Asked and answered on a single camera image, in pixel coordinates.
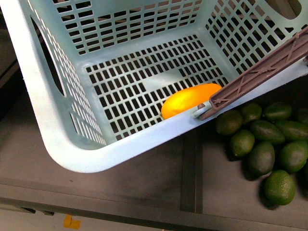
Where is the yellow mango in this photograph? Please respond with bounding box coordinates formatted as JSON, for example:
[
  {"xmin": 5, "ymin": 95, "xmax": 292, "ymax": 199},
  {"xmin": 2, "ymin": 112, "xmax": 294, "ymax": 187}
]
[{"xmin": 161, "ymin": 83, "xmax": 222, "ymax": 119}]

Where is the light blue plastic basket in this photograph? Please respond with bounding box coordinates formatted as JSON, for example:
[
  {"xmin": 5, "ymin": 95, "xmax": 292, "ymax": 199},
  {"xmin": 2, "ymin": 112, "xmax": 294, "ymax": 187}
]
[{"xmin": 0, "ymin": 0, "xmax": 308, "ymax": 173}]

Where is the brown basket handle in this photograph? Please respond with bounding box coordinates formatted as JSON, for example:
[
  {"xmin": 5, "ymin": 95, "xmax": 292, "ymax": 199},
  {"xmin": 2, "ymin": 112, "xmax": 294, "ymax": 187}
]
[{"xmin": 192, "ymin": 27, "xmax": 308, "ymax": 120}]

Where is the green avocado lowest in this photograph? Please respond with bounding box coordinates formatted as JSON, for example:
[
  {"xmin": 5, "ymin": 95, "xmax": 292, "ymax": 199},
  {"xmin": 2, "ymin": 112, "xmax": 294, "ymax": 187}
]
[{"xmin": 264, "ymin": 170, "xmax": 295, "ymax": 205}]

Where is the dark wooden display stand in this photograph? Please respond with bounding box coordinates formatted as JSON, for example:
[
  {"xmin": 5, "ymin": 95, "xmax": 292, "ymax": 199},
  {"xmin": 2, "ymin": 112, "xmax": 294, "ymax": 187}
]
[{"xmin": 0, "ymin": 14, "xmax": 308, "ymax": 231}]

